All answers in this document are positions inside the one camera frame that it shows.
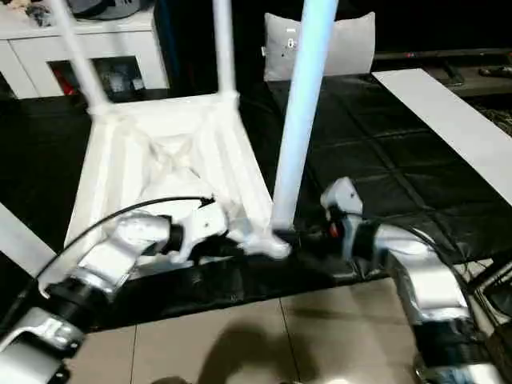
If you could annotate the white plastic table top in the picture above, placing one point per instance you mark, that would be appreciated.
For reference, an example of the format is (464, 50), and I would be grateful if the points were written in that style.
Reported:
(176, 144)

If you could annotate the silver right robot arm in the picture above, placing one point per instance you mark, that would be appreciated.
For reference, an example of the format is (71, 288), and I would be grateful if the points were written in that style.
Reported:
(424, 280)

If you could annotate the black sofa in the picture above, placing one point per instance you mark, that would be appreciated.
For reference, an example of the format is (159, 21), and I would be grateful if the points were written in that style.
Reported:
(192, 40)

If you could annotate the white plastic table leg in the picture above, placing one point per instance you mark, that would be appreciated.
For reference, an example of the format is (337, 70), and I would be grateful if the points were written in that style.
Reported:
(76, 56)
(224, 48)
(308, 96)
(20, 240)

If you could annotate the grey cushion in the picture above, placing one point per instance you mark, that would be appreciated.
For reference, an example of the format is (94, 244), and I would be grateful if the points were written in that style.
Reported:
(352, 48)

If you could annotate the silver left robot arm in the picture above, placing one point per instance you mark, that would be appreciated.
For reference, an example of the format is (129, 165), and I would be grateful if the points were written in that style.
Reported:
(120, 248)

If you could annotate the black metal frame bar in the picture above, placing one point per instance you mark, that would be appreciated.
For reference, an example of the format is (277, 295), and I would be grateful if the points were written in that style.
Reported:
(490, 280)

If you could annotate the white glass-door cabinet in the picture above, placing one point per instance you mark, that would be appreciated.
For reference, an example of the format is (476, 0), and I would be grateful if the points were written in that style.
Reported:
(32, 56)

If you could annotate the white flat board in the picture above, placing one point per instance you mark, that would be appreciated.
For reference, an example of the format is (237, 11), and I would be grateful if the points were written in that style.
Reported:
(456, 120)

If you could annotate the black work mat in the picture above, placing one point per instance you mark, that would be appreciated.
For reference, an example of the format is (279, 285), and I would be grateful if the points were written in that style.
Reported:
(384, 160)

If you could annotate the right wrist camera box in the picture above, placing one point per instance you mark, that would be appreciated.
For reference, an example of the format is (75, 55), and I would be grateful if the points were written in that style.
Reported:
(340, 200)

